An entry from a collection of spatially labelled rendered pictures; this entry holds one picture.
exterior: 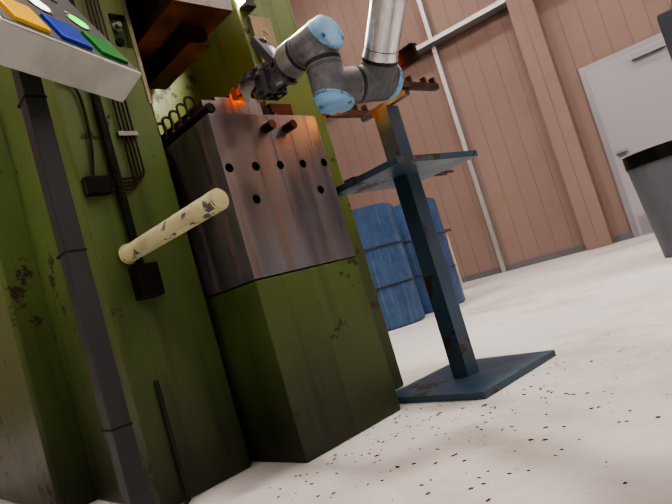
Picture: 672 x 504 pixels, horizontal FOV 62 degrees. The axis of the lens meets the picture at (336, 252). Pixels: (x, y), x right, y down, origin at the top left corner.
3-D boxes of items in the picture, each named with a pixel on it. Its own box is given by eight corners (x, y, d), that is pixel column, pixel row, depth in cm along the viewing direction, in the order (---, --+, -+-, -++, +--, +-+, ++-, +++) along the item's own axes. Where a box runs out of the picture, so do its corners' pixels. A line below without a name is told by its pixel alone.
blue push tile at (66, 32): (94, 47, 111) (72, 25, 112) (63, 35, 103) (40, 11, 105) (89, 55, 111) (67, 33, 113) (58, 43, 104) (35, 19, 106)
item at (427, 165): (478, 155, 183) (476, 150, 183) (398, 163, 156) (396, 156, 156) (411, 185, 205) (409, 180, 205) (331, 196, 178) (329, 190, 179)
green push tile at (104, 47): (129, 62, 120) (108, 41, 121) (104, 51, 113) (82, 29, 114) (125, 68, 120) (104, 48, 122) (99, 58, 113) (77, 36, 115)
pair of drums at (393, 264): (474, 296, 505) (443, 196, 511) (432, 321, 390) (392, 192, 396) (395, 316, 540) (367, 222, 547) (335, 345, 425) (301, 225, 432)
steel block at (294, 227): (356, 255, 167) (314, 115, 170) (254, 279, 140) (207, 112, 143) (251, 292, 207) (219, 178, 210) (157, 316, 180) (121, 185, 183)
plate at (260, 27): (283, 64, 193) (269, 18, 194) (262, 62, 187) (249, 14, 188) (279, 67, 194) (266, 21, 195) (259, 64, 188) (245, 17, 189)
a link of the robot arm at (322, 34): (324, 47, 127) (312, 6, 128) (290, 73, 136) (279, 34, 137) (351, 51, 134) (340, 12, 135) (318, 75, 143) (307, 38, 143)
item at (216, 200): (234, 210, 111) (227, 184, 111) (212, 213, 107) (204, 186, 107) (141, 262, 142) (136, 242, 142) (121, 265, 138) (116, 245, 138)
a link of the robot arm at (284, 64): (280, 35, 137) (309, 39, 144) (268, 45, 140) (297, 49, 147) (290, 69, 136) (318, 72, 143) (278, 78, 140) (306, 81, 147)
